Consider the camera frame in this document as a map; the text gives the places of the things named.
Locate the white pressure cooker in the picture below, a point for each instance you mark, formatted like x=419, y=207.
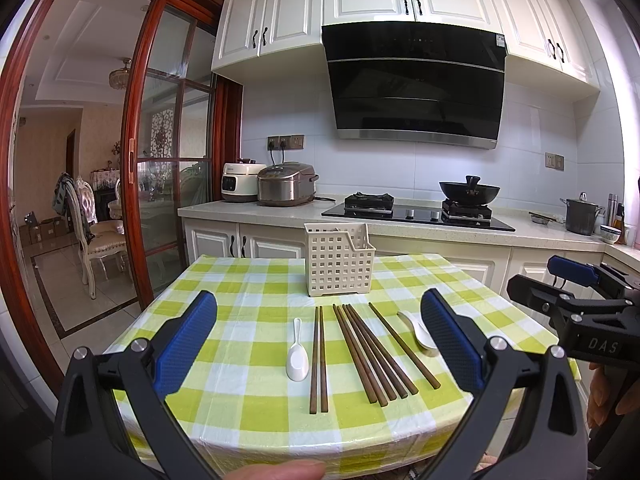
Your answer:
x=239, y=182

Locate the brown wooden chopstick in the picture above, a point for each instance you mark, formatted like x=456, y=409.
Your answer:
x=313, y=402
x=431, y=378
x=386, y=376
x=323, y=375
x=370, y=354
x=353, y=351
x=399, y=372

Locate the red wooden sliding door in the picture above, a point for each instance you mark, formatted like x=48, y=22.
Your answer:
x=222, y=141

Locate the white patterned bowl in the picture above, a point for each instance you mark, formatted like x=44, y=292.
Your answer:
x=609, y=234

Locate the ornate white dining chair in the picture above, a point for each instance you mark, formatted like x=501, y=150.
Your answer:
x=74, y=201

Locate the crystal ceiling chandelier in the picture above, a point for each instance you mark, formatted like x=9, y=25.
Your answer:
x=118, y=79

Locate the white ceramic spoon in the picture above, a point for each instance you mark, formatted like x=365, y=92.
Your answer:
x=420, y=333
x=297, y=363

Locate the black wok with lid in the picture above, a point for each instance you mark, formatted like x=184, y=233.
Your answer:
x=470, y=192

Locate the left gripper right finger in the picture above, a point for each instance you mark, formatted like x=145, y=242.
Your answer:
x=548, y=438

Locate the white upper cabinets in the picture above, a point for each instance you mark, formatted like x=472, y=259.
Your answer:
x=545, y=46

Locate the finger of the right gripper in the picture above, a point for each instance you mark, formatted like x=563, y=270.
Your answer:
x=583, y=274
x=560, y=306

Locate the green checkered tablecloth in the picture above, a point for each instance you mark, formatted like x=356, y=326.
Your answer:
x=237, y=404

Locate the cream perforated utensil basket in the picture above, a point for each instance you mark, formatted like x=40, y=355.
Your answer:
x=339, y=258

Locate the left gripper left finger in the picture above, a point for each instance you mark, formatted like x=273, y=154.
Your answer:
x=90, y=439

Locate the wall power socket strip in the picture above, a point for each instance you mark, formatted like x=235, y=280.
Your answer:
x=289, y=142

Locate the steel stock pot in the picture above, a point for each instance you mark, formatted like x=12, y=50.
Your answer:
x=581, y=214

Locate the black glass gas hob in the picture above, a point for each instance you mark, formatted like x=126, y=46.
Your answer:
x=383, y=207

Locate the steel thermos bottle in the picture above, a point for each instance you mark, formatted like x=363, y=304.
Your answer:
x=611, y=211

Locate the black range hood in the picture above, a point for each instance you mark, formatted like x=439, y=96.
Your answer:
x=416, y=82

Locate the wall light switch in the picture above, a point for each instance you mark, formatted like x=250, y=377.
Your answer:
x=554, y=161

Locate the person's left hand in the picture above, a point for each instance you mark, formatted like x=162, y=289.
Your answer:
x=292, y=470

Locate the person's right hand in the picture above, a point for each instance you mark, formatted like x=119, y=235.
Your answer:
x=599, y=399

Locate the silver rice cooker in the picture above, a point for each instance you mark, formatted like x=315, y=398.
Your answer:
x=286, y=184

